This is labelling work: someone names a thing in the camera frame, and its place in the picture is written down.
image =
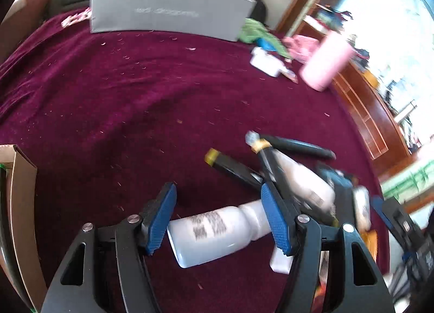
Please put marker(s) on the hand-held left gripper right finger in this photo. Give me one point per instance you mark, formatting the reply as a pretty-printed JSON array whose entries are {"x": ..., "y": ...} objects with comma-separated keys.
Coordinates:
[{"x": 278, "y": 221}]

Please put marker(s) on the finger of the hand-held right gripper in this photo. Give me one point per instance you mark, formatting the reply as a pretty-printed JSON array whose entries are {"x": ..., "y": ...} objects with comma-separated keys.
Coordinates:
[{"x": 378, "y": 203}]

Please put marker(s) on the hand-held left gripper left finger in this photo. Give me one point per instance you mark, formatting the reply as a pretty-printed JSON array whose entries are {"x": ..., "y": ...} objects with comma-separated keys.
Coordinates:
[{"x": 161, "y": 221}]

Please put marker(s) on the medium white bottle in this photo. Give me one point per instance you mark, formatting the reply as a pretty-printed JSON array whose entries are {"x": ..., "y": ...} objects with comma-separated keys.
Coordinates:
[{"x": 305, "y": 180}]

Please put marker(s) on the large white bottle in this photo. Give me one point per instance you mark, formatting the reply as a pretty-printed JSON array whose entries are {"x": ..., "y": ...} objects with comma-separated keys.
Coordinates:
[{"x": 210, "y": 235}]

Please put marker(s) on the brown cardboard tray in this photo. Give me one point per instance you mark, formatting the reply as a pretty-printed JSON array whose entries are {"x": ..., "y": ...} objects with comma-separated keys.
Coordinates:
[{"x": 23, "y": 214}]

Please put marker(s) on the olive cap black marker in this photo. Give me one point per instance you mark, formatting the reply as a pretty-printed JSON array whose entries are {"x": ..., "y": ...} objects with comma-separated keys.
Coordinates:
[{"x": 230, "y": 167}]

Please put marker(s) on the long black pen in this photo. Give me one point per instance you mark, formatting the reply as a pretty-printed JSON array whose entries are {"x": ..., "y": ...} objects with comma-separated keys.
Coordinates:
[{"x": 298, "y": 146}]

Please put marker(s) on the wooden cabinet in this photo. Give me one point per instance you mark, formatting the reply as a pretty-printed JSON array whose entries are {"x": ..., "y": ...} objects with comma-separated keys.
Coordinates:
[{"x": 373, "y": 112}]

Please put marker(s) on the steel thermos flask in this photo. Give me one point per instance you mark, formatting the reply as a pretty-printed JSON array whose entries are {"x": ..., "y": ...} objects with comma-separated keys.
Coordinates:
[{"x": 405, "y": 112}]

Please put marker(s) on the maroon velvet cloth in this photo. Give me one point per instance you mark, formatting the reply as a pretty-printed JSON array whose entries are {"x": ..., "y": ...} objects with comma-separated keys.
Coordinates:
[{"x": 135, "y": 95}]

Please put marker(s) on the pink thermos bottle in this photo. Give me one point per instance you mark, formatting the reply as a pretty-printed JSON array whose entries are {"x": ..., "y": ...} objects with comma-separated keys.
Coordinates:
[{"x": 325, "y": 62}]

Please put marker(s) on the white power adapter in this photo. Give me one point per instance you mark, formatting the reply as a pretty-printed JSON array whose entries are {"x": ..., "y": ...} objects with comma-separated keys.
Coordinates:
[{"x": 264, "y": 60}]

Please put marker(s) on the pink plush toy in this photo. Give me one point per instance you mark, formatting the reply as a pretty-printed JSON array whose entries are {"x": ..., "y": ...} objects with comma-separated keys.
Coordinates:
[{"x": 300, "y": 46}]

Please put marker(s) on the blue plastic item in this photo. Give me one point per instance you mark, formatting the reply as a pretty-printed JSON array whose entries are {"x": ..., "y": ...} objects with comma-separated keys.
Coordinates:
[{"x": 266, "y": 44}]

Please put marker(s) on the green cloth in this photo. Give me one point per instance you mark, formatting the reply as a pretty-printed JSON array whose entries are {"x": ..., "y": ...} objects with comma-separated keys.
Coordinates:
[{"x": 254, "y": 29}]

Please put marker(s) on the grey cardboard shoe box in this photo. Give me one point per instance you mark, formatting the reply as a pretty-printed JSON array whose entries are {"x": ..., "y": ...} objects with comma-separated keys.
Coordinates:
[{"x": 169, "y": 11}]

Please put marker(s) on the pink patterned cloth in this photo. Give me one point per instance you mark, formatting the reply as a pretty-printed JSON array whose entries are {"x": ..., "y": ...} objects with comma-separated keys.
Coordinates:
[{"x": 76, "y": 17}]

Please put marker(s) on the maroon upholstered armchair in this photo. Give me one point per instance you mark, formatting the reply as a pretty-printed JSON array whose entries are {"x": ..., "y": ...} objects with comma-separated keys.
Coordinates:
[{"x": 27, "y": 21}]

